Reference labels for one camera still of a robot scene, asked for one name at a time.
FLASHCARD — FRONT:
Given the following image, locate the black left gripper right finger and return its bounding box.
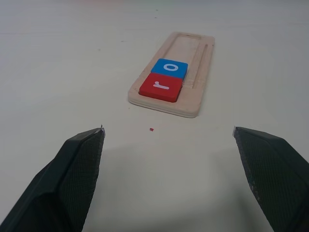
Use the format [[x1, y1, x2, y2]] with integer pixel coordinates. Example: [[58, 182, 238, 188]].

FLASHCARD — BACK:
[[232, 125, 309, 232]]

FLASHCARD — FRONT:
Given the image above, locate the blue letter tile o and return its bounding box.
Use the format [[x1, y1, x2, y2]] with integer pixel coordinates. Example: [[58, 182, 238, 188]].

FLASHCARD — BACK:
[[150, 58, 189, 80]]

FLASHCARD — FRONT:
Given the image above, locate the red letter tile r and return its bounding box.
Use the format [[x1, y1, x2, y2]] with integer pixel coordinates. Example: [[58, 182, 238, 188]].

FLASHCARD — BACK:
[[138, 72, 183, 103]]

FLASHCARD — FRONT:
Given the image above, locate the wooden letter tray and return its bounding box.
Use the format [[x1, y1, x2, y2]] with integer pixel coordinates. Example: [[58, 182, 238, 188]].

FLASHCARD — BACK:
[[127, 31, 216, 119]]

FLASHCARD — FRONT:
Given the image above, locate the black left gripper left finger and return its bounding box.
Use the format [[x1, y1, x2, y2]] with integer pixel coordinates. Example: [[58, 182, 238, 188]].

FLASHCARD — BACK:
[[0, 125, 106, 232]]

